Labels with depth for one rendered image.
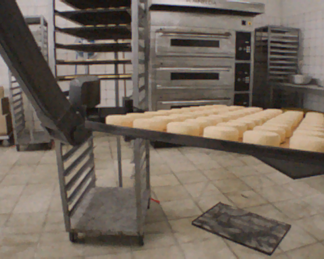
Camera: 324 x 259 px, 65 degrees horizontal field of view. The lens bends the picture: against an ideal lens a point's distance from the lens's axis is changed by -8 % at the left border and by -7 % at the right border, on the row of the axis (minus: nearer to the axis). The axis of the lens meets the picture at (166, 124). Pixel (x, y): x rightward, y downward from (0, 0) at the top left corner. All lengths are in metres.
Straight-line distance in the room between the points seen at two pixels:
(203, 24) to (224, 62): 0.60
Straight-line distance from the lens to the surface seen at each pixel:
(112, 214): 1.92
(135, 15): 1.46
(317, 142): 0.36
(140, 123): 0.44
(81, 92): 0.59
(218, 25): 3.94
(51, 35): 1.57
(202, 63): 3.81
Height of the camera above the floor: 1.10
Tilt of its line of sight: 12 degrees down
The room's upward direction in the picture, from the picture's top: straight up
